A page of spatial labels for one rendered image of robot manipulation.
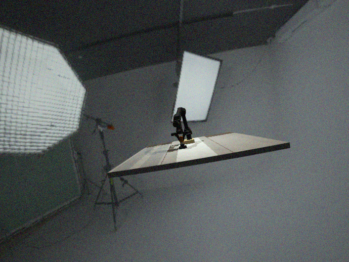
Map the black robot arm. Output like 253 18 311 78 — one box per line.
173 107 192 140

